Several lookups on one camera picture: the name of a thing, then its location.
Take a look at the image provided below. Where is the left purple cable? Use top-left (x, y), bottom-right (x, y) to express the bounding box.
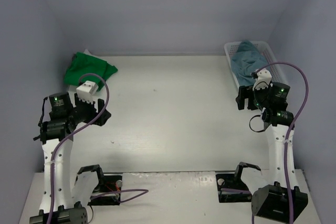
top-left (48, 73), bottom-right (150, 224)

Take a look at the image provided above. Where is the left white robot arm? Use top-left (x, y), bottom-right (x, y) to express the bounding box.
top-left (29, 92), bottom-right (111, 223)

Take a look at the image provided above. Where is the green t shirt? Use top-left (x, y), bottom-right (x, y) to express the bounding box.
top-left (64, 52), bottom-right (118, 91)

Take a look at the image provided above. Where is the purple cable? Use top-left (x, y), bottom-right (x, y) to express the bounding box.
top-left (48, 73), bottom-right (150, 224)
top-left (222, 62), bottom-right (310, 224)

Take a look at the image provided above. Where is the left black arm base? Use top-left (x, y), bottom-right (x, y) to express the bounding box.
top-left (71, 165), bottom-right (122, 206)

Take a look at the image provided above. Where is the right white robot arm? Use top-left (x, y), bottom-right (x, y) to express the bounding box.
top-left (232, 81), bottom-right (308, 223)

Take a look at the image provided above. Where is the blue t shirt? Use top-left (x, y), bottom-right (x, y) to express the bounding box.
top-left (230, 40), bottom-right (268, 86)

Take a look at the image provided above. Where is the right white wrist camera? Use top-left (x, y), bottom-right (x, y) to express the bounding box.
top-left (252, 68), bottom-right (272, 91)

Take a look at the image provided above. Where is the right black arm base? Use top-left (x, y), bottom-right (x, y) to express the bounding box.
top-left (215, 162), bottom-right (261, 203)

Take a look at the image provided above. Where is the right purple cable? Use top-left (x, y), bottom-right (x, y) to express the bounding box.
top-left (222, 62), bottom-right (310, 224)

